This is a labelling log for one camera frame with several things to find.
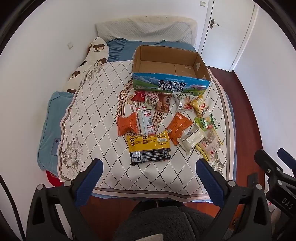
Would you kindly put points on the green candy packet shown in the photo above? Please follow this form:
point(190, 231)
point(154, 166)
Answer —
point(204, 122)

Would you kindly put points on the person's dark fleece clothing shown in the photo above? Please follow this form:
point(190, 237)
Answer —
point(166, 222)

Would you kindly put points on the red white long packet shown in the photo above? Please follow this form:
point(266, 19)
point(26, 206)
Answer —
point(145, 121)

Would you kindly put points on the brown snack packet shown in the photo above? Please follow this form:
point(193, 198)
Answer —
point(164, 102)

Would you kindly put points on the clear yellow-edged snack packet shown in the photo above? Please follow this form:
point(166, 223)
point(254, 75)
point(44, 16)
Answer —
point(209, 147)

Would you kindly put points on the large yellow black packet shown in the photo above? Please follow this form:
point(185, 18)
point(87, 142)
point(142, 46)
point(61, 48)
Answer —
point(148, 148)

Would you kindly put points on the white quilted pillow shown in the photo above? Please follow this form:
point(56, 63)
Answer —
point(129, 30)

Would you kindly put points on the pink clear snack packet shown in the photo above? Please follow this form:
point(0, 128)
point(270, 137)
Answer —
point(150, 99)

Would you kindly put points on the blue cushion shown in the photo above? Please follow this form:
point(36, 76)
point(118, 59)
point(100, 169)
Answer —
point(49, 125)

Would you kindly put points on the orange snack packet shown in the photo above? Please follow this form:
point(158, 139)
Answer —
point(126, 125)
point(179, 127)

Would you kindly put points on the small blue device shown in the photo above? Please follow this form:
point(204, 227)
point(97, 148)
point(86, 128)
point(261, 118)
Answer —
point(56, 146)

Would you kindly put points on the blue ruffled pillow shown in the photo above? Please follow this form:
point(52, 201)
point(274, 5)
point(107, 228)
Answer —
point(124, 49)

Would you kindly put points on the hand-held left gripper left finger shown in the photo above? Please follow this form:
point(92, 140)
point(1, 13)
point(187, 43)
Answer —
point(89, 185)

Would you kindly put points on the red snack packet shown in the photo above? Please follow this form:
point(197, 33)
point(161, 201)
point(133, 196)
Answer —
point(138, 96)

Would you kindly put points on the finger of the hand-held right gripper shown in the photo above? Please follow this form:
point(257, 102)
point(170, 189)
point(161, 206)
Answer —
point(266, 161)
point(288, 158)

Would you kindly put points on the yellow red-print snack packet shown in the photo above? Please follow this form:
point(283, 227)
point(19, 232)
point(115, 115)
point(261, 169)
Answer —
point(203, 110)

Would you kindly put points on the white granola snack packet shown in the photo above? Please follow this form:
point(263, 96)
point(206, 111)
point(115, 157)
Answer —
point(183, 103)

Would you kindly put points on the cream fluffy pillow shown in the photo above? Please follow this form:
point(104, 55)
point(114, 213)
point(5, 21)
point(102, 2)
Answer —
point(161, 19)

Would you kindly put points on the white wafer packet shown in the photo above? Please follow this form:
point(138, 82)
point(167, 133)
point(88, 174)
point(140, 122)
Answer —
point(192, 139)

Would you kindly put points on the printed cardboard box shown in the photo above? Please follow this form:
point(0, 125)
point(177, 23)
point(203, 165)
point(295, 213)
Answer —
point(161, 87)

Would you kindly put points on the bear print pillow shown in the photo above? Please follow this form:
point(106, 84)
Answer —
point(97, 49)

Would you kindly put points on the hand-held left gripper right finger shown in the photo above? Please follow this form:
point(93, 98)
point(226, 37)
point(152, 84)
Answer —
point(210, 184)

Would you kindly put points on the red cloth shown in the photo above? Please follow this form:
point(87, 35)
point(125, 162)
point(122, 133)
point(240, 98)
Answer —
point(53, 179)

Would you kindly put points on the white door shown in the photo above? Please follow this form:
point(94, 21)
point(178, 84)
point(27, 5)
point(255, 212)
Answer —
point(222, 34)

